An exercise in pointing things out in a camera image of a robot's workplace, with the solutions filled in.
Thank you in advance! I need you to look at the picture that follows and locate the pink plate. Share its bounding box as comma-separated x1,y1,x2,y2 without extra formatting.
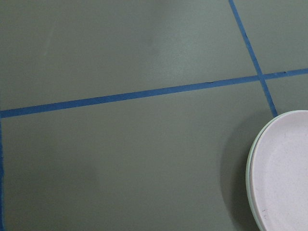
249,111,308,231

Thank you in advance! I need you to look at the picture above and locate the cream plate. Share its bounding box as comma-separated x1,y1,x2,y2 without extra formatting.
245,110,308,231

